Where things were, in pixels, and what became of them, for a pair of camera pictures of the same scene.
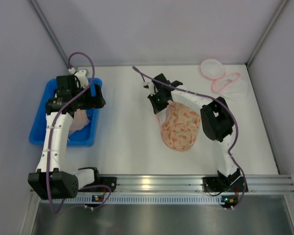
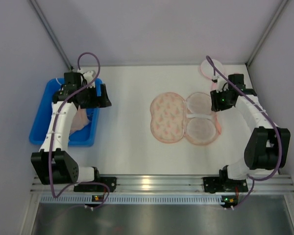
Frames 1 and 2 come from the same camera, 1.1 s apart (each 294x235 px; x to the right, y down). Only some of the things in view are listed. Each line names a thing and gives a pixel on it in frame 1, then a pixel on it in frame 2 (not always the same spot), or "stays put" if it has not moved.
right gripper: x=159 y=105 → x=214 y=102
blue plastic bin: x=86 y=137 stays put
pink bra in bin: x=79 y=121 stays put
